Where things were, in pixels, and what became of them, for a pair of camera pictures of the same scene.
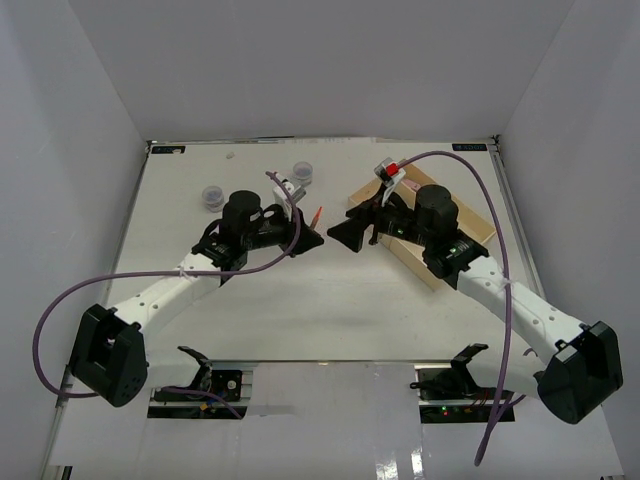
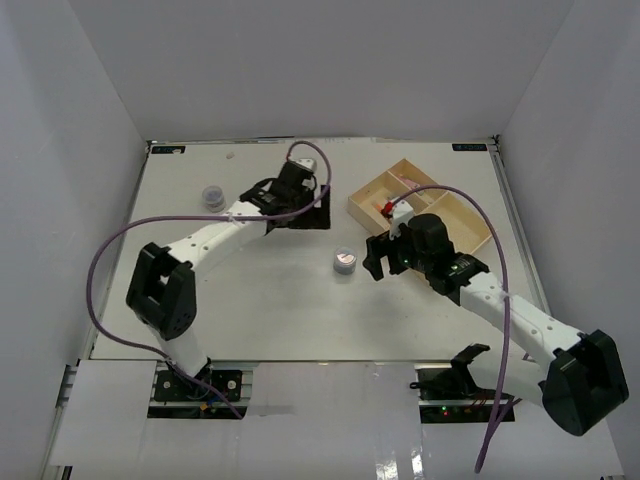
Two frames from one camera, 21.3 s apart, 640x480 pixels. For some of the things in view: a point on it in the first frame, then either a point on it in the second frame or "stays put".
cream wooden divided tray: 409,254 stays put
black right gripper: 350,233 → 380,247
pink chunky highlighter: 412,184 stays put
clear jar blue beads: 213,198 stays put
